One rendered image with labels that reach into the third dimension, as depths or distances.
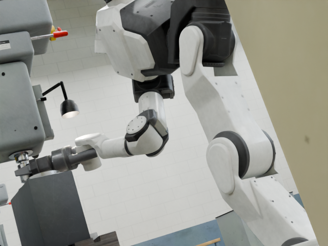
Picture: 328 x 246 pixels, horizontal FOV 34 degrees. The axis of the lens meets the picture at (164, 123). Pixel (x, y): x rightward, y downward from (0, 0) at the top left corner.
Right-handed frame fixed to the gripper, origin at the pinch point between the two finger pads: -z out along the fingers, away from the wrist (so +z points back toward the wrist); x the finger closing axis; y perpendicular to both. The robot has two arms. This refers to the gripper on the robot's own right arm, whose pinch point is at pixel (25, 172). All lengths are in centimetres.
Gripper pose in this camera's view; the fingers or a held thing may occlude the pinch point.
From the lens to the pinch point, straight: 196.1
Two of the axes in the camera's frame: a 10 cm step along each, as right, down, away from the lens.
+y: 3.2, 9.2, -2.4
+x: -0.2, -2.5, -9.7
